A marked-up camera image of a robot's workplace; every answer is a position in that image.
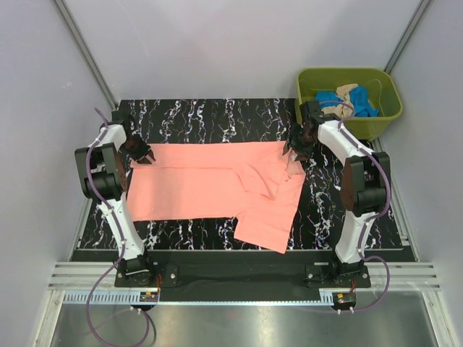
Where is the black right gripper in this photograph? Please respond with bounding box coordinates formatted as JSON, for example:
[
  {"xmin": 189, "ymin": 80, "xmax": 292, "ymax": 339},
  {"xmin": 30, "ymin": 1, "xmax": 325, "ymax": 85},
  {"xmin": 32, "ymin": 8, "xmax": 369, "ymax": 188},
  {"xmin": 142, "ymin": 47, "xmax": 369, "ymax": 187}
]
[{"xmin": 282, "ymin": 123, "xmax": 315, "ymax": 162}]

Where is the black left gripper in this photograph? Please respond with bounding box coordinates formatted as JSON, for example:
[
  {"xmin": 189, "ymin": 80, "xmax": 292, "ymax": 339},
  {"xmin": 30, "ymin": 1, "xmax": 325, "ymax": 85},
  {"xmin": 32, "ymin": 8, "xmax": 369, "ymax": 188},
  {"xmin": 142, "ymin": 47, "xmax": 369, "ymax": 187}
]
[{"xmin": 120, "ymin": 134, "xmax": 153, "ymax": 166}]

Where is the pink t shirt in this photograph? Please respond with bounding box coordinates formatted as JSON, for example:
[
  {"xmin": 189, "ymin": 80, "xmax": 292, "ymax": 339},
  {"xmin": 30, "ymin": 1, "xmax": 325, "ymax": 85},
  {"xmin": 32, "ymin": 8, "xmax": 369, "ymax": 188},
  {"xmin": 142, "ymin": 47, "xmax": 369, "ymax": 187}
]
[{"xmin": 127, "ymin": 142, "xmax": 305, "ymax": 254}]

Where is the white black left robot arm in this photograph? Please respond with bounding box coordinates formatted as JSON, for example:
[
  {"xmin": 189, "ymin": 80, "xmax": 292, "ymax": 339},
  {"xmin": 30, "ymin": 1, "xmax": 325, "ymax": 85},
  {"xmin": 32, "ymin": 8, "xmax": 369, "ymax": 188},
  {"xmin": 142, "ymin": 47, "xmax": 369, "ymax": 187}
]
[{"xmin": 75, "ymin": 108, "xmax": 156, "ymax": 288}]

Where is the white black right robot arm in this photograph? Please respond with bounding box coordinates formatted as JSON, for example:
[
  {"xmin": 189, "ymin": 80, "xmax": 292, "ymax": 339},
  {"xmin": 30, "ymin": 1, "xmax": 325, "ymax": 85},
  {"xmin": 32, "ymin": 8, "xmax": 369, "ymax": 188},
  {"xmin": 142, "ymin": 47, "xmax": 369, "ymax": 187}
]
[{"xmin": 284, "ymin": 100, "xmax": 391, "ymax": 287}]

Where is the beige t shirt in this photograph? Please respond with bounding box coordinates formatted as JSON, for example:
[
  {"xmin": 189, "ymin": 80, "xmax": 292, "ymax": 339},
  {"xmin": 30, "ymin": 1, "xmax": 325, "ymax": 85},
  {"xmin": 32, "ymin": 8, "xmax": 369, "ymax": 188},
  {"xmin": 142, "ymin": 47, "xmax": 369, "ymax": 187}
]
[{"xmin": 315, "ymin": 83, "xmax": 359, "ymax": 119}]

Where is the blue t shirt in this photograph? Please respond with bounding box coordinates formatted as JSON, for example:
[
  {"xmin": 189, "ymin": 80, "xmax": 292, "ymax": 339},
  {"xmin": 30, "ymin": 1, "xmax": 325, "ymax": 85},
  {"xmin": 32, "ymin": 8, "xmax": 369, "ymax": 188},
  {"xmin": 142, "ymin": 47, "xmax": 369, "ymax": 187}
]
[{"xmin": 313, "ymin": 85, "xmax": 384, "ymax": 117}]

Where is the olive green plastic bin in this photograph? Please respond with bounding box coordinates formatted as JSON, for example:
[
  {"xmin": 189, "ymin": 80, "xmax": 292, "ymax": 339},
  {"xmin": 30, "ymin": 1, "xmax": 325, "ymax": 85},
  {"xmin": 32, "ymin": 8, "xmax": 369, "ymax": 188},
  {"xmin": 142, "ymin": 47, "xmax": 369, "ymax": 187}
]
[{"xmin": 295, "ymin": 68, "xmax": 403, "ymax": 140}]

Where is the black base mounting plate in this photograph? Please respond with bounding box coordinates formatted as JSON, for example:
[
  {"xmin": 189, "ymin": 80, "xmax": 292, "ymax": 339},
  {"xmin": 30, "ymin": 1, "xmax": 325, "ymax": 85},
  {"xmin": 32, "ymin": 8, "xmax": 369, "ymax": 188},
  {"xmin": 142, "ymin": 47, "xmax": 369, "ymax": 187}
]
[{"xmin": 114, "ymin": 249, "xmax": 372, "ymax": 303}]

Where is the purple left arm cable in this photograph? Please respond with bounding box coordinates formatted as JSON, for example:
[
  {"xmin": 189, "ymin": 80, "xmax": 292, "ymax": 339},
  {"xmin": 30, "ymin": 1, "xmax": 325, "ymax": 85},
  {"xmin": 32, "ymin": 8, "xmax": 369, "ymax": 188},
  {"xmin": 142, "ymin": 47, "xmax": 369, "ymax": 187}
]
[{"xmin": 85, "ymin": 107, "xmax": 157, "ymax": 344}]

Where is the right slotted cable duct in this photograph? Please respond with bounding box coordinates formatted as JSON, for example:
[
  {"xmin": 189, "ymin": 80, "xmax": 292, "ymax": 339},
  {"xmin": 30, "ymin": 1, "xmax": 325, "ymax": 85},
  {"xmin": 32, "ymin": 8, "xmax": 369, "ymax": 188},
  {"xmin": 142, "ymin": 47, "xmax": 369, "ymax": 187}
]
[{"xmin": 319, "ymin": 289, "xmax": 357, "ymax": 310}]

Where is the slotted cable duct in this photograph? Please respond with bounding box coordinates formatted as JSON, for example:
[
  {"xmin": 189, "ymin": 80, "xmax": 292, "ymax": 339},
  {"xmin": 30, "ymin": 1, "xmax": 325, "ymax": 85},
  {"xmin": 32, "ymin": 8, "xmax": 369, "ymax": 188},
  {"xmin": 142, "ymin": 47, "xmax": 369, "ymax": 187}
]
[
  {"xmin": 63, "ymin": 290, "xmax": 160, "ymax": 305},
  {"xmin": 319, "ymin": 289, "xmax": 357, "ymax": 310}
]

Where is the left slotted cable duct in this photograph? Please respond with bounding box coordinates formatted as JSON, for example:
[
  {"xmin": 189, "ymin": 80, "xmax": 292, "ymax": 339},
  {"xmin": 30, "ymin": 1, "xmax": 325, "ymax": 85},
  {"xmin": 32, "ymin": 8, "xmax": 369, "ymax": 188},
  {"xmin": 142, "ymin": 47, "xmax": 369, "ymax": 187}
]
[{"xmin": 63, "ymin": 290, "xmax": 160, "ymax": 305}]

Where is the aluminium frame rail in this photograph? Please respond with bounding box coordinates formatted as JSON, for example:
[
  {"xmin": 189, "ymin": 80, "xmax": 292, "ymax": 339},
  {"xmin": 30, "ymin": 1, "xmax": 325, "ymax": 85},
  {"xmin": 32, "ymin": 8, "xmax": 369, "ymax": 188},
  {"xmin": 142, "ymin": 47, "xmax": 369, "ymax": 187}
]
[{"xmin": 48, "ymin": 262, "xmax": 440, "ymax": 291}]

